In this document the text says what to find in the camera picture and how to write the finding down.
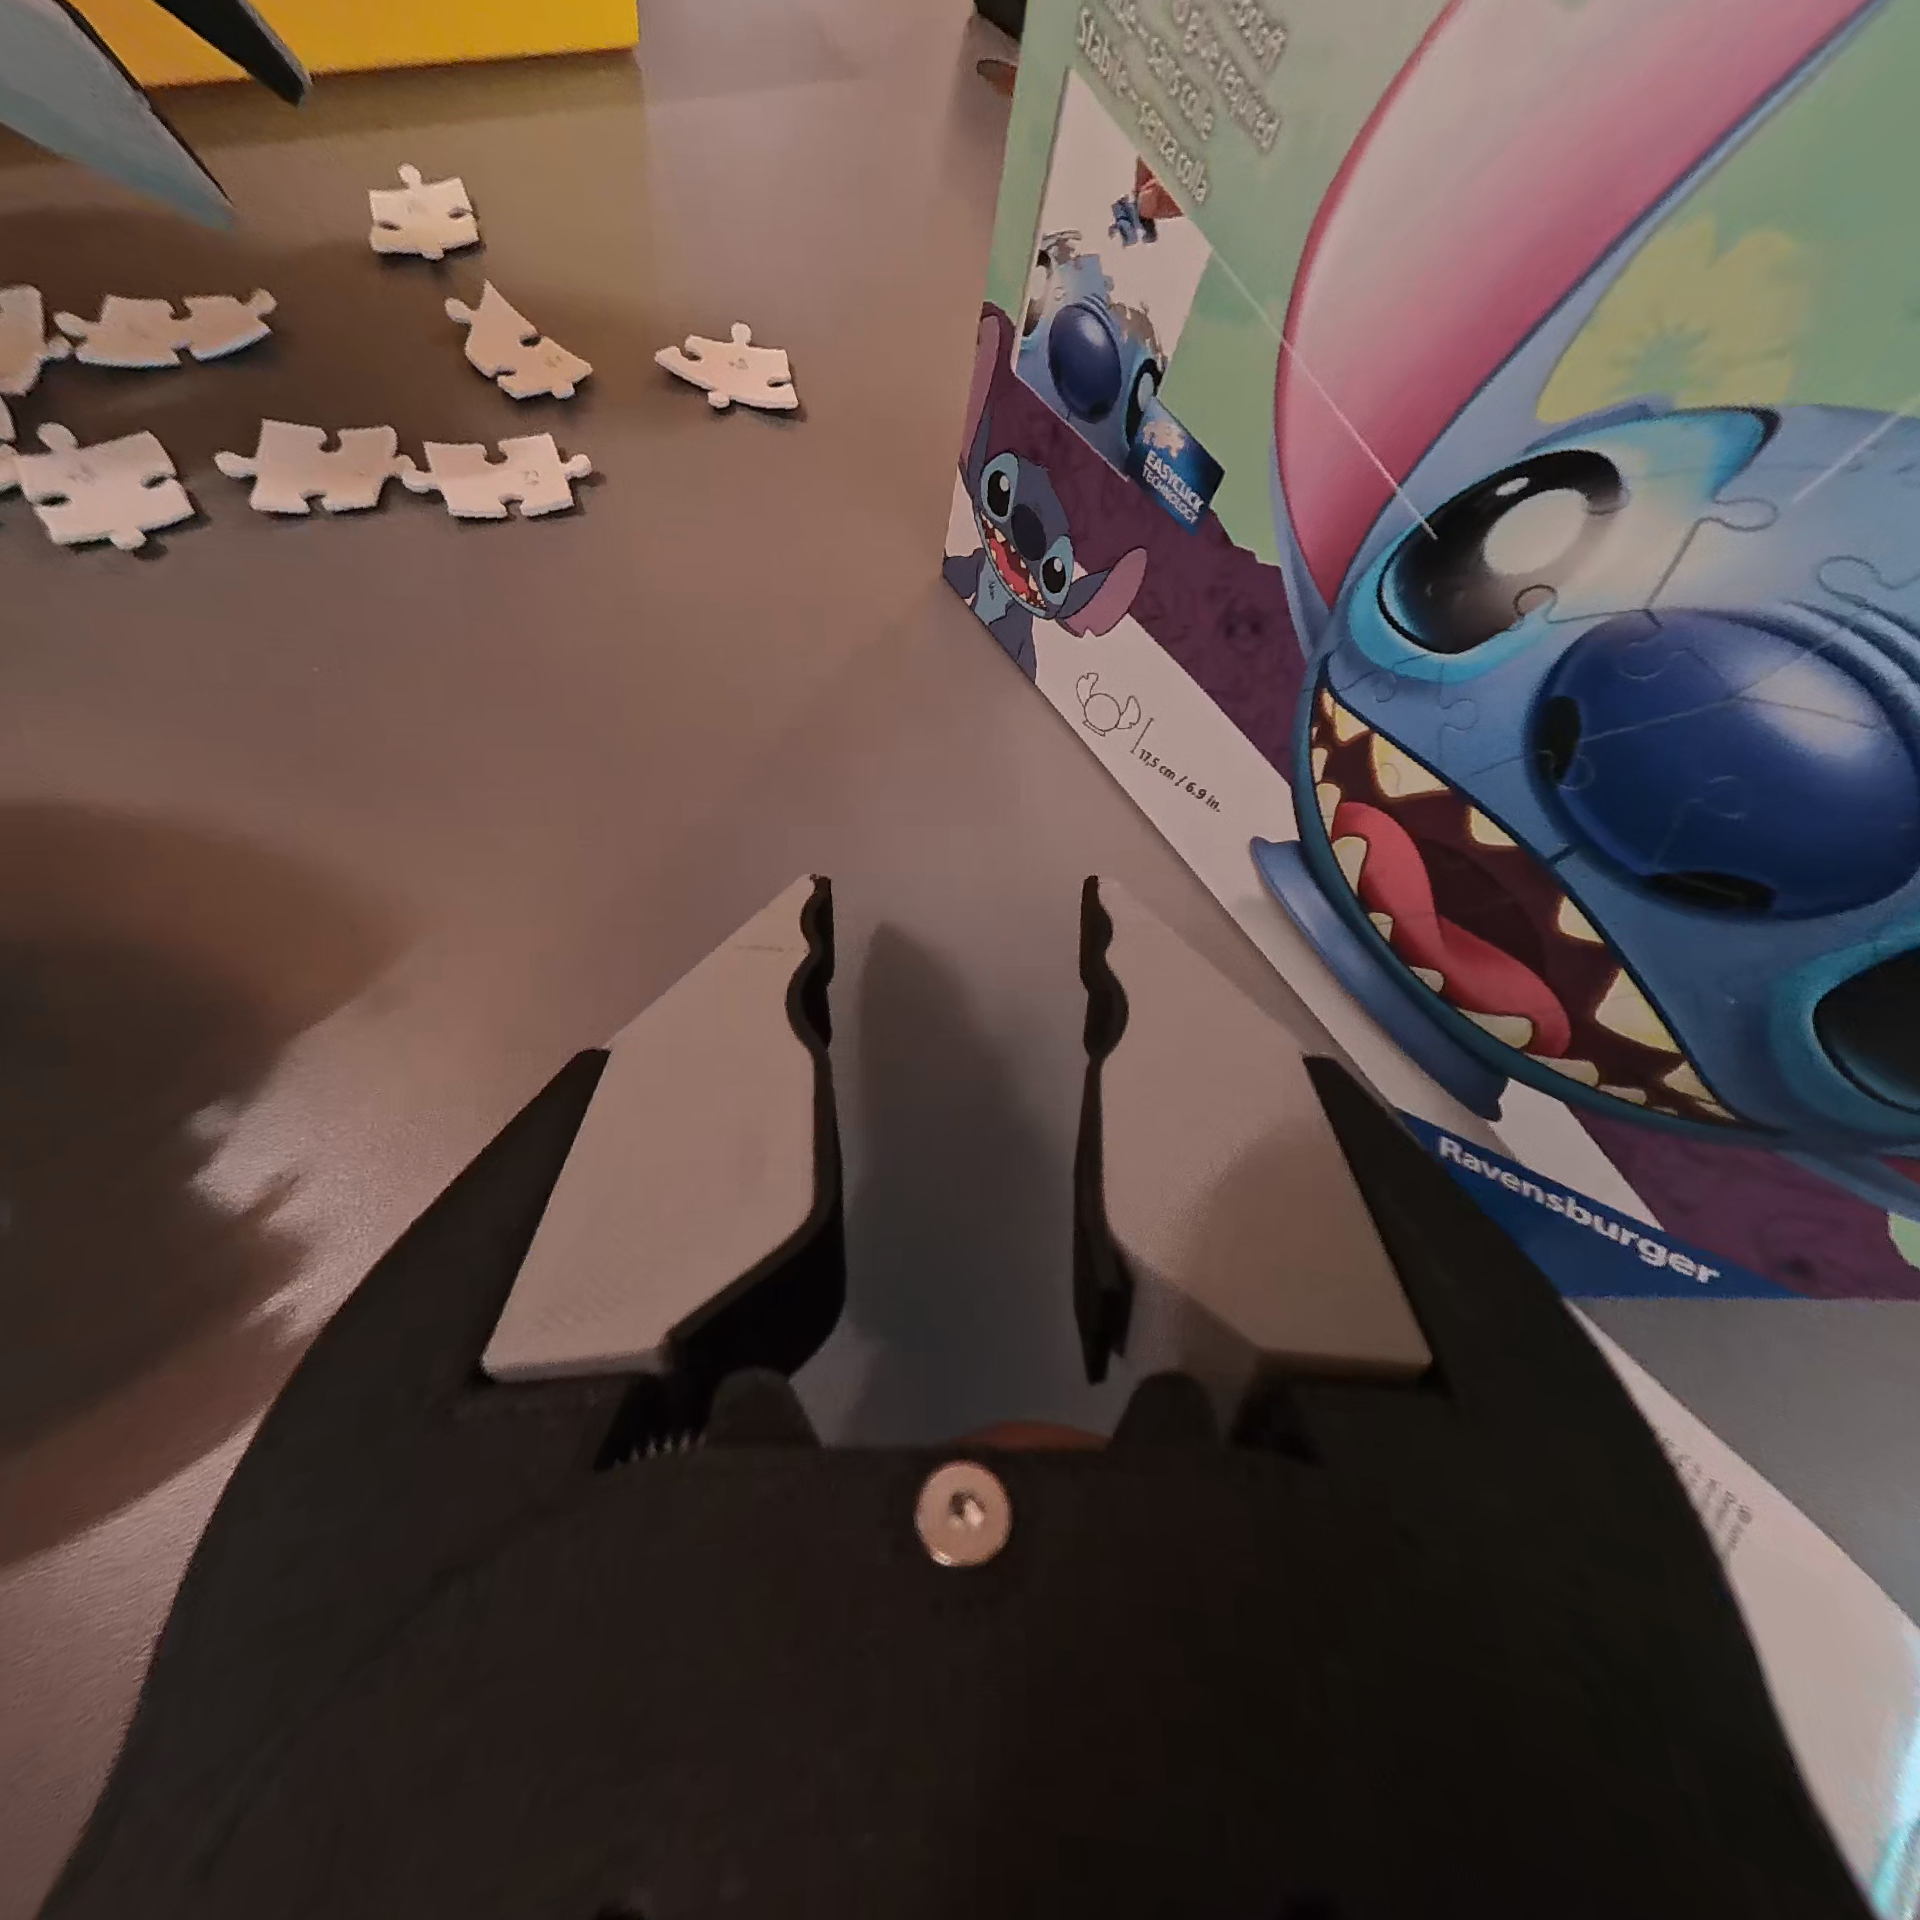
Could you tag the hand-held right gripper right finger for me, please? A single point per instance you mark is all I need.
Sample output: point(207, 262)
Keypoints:
point(1230, 1185)

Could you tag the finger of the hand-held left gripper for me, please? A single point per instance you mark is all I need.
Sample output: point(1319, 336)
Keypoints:
point(76, 89)

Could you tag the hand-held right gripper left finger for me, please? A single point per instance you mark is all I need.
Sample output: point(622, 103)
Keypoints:
point(676, 1172)

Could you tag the white puzzle pieces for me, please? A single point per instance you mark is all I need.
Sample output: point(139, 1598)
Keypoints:
point(106, 481)

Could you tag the cartoon printed puzzle box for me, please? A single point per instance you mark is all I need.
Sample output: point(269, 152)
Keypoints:
point(1500, 451)

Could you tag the yellow plastic bin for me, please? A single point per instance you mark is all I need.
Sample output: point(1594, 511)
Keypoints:
point(451, 37)

